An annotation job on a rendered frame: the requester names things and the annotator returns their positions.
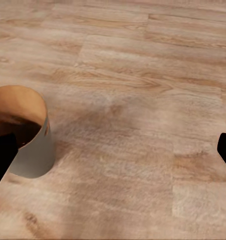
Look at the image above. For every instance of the trash can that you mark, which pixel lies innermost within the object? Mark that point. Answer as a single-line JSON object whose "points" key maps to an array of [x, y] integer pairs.
{"points": [[23, 111]]}

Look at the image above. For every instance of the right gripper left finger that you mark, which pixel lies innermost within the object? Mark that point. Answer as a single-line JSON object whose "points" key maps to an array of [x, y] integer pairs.
{"points": [[8, 151]]}

